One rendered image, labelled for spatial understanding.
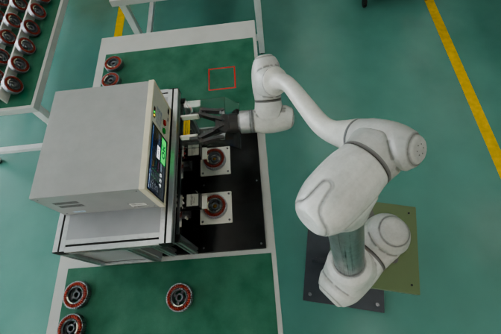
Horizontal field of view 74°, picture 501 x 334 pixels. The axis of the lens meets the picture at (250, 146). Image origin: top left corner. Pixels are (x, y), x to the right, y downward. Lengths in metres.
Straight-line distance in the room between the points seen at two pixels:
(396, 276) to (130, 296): 1.13
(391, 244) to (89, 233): 1.08
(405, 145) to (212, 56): 1.54
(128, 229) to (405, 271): 1.11
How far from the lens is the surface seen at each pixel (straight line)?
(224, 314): 1.56
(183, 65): 2.12
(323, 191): 0.72
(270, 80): 1.18
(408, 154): 0.78
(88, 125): 1.33
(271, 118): 1.24
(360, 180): 0.73
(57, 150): 1.34
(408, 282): 1.59
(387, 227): 1.29
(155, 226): 1.30
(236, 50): 2.12
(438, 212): 2.58
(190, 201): 1.49
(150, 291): 1.65
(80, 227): 1.42
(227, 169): 1.66
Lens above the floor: 2.29
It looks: 63 degrees down
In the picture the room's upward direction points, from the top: 12 degrees counter-clockwise
